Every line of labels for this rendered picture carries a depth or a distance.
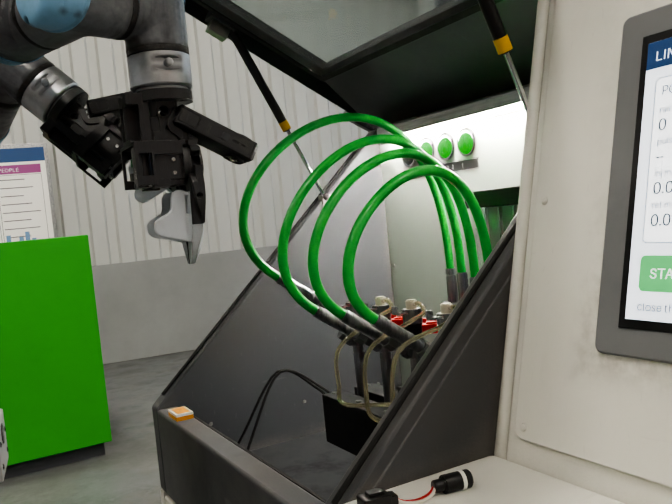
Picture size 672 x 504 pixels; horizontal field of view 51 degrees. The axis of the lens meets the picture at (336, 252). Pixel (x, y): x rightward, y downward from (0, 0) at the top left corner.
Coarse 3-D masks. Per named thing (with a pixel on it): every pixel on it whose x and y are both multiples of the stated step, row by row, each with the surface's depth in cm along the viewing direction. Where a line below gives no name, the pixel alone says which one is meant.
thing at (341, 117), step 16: (304, 128) 109; (384, 128) 117; (288, 144) 108; (272, 160) 107; (416, 160) 120; (256, 176) 105; (432, 192) 121; (240, 208) 105; (240, 224) 104; (448, 240) 122; (256, 256) 105; (448, 256) 123; (272, 272) 106; (448, 272) 123
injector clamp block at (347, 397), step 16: (368, 384) 119; (336, 400) 112; (352, 400) 111; (336, 416) 113; (352, 416) 108; (368, 416) 104; (336, 432) 113; (352, 432) 109; (368, 432) 104; (352, 448) 109
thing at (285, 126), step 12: (240, 48) 139; (252, 60) 140; (252, 72) 140; (264, 84) 140; (264, 96) 141; (276, 108) 141; (288, 132) 143; (300, 156) 144; (324, 192) 146; (324, 204) 146
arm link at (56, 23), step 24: (24, 0) 75; (48, 0) 73; (72, 0) 74; (96, 0) 76; (120, 0) 79; (24, 24) 80; (48, 24) 75; (72, 24) 76; (96, 24) 78; (120, 24) 80
